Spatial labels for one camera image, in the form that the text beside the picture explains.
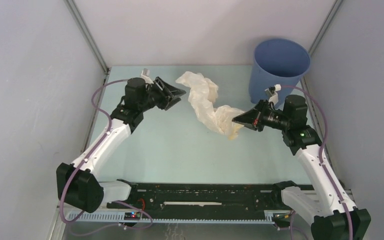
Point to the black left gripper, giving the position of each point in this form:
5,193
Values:
174,91

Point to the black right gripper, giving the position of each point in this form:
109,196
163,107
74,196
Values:
253,118

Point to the translucent cream plastic trash bag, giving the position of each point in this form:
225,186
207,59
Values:
202,97

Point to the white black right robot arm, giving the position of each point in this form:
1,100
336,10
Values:
335,216

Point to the blue plastic trash bin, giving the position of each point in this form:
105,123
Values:
276,61

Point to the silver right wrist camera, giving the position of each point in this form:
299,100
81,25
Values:
272,93

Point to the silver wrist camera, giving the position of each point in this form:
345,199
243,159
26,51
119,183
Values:
145,74
272,93

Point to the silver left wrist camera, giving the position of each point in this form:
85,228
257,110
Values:
145,74

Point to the white slotted cable duct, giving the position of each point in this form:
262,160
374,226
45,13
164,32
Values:
120,216

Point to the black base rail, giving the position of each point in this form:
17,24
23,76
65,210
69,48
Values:
207,200

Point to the left aluminium frame post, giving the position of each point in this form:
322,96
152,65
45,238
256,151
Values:
85,31

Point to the aluminium frame post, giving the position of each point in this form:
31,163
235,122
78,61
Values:
325,26
85,31

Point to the right aluminium frame post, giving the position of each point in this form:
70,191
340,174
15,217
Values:
325,26

